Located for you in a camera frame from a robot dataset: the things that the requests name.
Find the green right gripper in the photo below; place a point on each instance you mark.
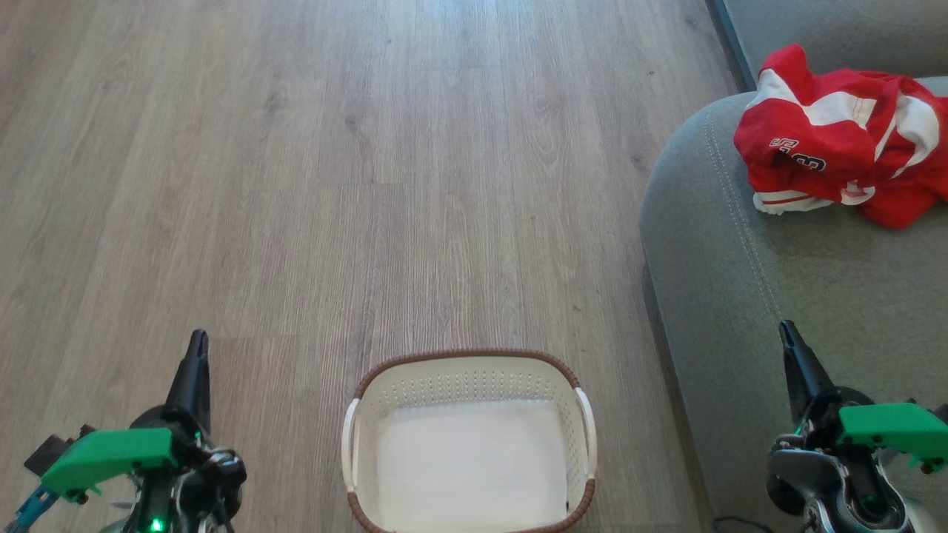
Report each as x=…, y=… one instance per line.
x=889, y=429

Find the red jersey with white collar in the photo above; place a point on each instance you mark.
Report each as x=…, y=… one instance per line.
x=915, y=200

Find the red printed garment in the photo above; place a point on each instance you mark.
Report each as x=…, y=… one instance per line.
x=792, y=137

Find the grey fabric sofa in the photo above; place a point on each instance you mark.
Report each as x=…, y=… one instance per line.
x=785, y=296

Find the white basket with brown rim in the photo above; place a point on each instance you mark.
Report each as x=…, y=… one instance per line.
x=474, y=459

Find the dark teal left wrist camera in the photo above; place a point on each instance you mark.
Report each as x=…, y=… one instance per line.
x=55, y=448

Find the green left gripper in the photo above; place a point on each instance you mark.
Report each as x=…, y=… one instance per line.
x=111, y=455

